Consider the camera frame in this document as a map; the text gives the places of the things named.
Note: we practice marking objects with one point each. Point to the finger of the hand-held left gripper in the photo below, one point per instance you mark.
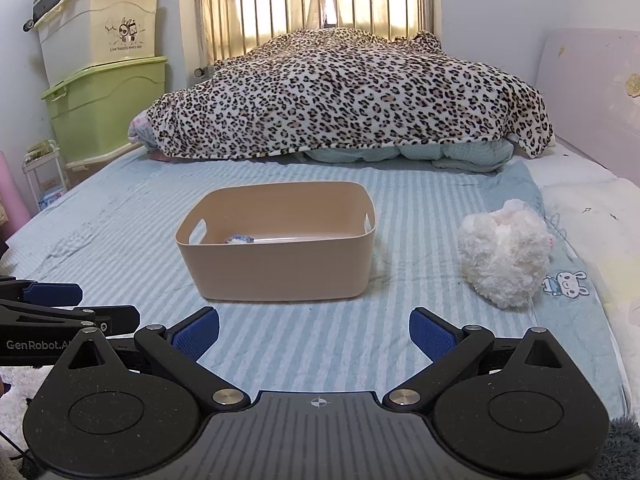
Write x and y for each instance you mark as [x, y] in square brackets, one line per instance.
[52, 294]
[110, 316]

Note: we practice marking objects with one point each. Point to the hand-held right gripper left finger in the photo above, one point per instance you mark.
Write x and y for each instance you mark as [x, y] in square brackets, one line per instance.
[200, 332]

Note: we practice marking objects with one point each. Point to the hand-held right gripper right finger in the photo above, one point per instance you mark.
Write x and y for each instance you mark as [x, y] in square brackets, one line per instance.
[430, 332]

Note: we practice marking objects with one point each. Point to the beige plastic storage bin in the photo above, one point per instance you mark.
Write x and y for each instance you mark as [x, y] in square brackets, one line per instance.
[275, 270]

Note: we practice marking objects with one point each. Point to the blue white patterned box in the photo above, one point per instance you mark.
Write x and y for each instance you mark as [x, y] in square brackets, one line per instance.
[239, 240]

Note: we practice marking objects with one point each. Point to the white rectangular box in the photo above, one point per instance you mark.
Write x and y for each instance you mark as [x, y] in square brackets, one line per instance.
[280, 239]

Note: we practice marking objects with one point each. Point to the white fluffy plush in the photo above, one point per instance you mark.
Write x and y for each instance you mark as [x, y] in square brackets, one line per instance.
[17, 377]

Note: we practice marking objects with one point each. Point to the white plush toy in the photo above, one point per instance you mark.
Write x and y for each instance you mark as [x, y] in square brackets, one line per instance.
[500, 260]

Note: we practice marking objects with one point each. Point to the pink foam board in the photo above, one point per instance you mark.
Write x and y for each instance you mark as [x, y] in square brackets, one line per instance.
[12, 195]

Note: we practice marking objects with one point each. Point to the blue striped bed sheet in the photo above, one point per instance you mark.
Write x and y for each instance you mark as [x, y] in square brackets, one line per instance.
[125, 210]

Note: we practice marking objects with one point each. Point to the white storage cart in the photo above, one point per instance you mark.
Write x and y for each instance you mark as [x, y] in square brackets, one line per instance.
[50, 167]

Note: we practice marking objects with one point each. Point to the light blue rabbit print blanket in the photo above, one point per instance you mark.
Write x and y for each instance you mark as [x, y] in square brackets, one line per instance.
[575, 340]

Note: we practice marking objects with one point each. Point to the teal quilt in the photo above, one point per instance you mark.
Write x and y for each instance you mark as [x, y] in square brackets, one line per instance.
[470, 155]

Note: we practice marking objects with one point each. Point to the pink floral cloth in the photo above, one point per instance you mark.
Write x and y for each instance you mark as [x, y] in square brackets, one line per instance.
[140, 130]

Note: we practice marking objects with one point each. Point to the green plastic storage box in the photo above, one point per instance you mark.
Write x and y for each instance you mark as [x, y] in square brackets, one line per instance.
[100, 110]

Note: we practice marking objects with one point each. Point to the white quilt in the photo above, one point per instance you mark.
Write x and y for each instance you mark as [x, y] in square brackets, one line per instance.
[590, 200]

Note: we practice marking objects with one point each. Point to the dark grey fuzzy cloth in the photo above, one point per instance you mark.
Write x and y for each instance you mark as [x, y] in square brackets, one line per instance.
[627, 450]

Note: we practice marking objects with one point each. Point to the leopard print blanket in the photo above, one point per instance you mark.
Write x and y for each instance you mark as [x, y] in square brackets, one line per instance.
[350, 95]

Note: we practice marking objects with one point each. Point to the cream plastic storage box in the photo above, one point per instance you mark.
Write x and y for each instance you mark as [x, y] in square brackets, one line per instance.
[90, 35]

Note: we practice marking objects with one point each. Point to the pale pink headboard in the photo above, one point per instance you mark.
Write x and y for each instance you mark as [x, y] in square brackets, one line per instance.
[590, 100]

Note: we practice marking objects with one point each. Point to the yellow flower decoration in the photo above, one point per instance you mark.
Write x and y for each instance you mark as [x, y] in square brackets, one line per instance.
[634, 85]

